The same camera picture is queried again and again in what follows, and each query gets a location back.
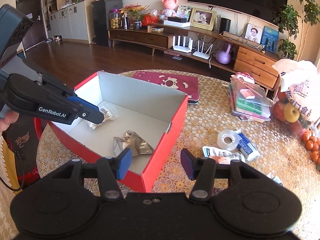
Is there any cotton swab packet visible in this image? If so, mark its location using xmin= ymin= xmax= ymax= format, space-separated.
xmin=88 ymin=106 xmax=114 ymax=130

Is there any chicken sausage snack pouch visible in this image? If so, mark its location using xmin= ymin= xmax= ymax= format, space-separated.
xmin=202 ymin=146 xmax=246 ymax=165

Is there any person's left hand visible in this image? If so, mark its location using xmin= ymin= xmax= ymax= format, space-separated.
xmin=0 ymin=111 xmax=19 ymax=133

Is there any crumpled silver foil wrapper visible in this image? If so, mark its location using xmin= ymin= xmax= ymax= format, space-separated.
xmin=113 ymin=130 xmax=155 ymax=157

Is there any clear tape roll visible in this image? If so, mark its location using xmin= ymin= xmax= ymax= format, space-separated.
xmin=217 ymin=129 xmax=240 ymax=151

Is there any blue white tissue pack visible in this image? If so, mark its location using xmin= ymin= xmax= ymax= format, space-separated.
xmin=236 ymin=129 xmax=260 ymax=162

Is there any red cardboard box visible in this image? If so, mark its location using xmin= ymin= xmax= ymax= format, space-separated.
xmin=36 ymin=71 xmax=188 ymax=192

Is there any stack of plastic bead boxes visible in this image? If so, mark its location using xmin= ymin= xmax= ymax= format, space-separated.
xmin=228 ymin=72 xmax=272 ymax=123

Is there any maroon bear laptop case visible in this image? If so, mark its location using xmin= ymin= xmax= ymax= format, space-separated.
xmin=133 ymin=71 xmax=200 ymax=105

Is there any black mini fridge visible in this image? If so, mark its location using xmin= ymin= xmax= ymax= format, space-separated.
xmin=92 ymin=0 xmax=123 ymax=47

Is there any white router with antennas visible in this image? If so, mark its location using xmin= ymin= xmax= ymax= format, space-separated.
xmin=172 ymin=35 xmax=193 ymax=53

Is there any pile of small oranges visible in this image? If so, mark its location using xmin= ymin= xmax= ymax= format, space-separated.
xmin=300 ymin=129 xmax=320 ymax=165

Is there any purple kettlebell humidifier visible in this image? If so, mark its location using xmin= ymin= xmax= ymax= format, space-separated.
xmin=215 ymin=43 xmax=232 ymax=64

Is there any wooden TV console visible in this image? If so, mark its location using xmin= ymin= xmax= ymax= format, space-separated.
xmin=108 ymin=23 xmax=279 ymax=90

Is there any white plastic bag of fruit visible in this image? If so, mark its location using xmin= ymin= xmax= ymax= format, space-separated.
xmin=272 ymin=59 xmax=319 ymax=135

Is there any pink teddy bear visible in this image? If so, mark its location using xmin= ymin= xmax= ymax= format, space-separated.
xmin=162 ymin=0 xmax=178 ymax=17

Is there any green potted plant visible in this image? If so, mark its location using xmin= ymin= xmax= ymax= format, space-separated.
xmin=274 ymin=0 xmax=319 ymax=60

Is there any gold photo frame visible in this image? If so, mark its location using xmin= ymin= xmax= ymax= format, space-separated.
xmin=189 ymin=8 xmax=217 ymax=31

